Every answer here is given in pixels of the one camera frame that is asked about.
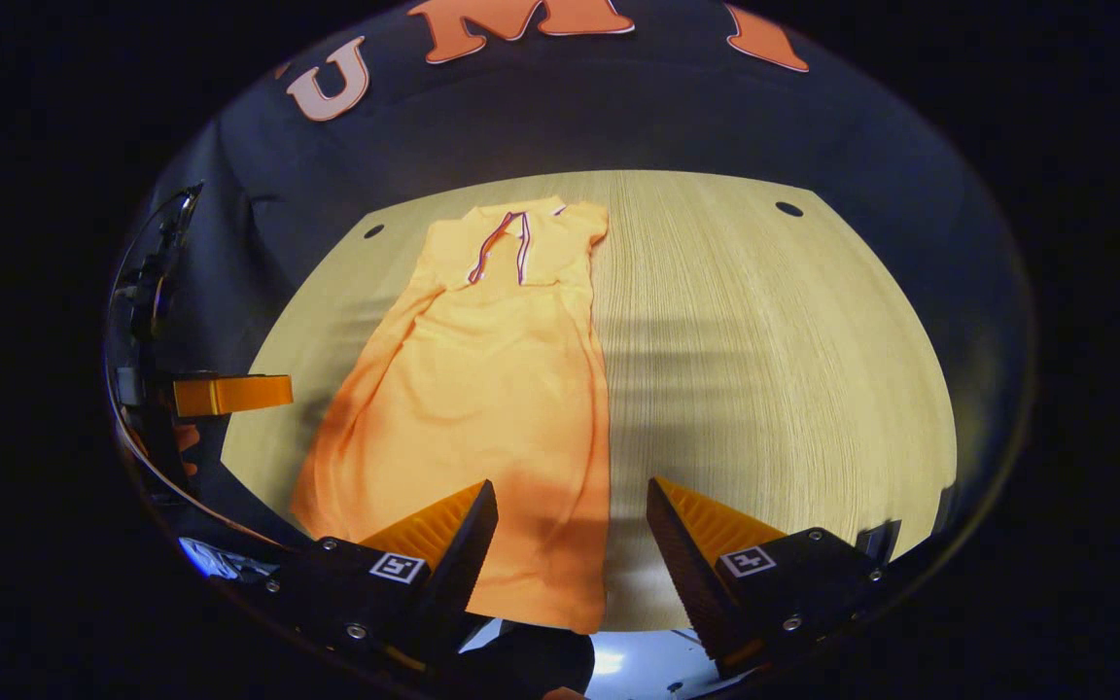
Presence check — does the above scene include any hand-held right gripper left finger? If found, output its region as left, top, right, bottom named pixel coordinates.
left=263, top=479, right=500, bottom=672

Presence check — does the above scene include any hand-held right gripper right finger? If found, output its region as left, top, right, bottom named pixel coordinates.
left=646, top=476, right=887, bottom=682

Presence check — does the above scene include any bluish shiny object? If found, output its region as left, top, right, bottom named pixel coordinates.
left=178, top=537, right=274, bottom=584

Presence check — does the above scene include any orange T-shirt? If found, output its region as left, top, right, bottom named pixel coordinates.
left=288, top=197, right=613, bottom=635

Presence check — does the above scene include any person's dark clothing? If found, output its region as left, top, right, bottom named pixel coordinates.
left=443, top=622, right=597, bottom=700

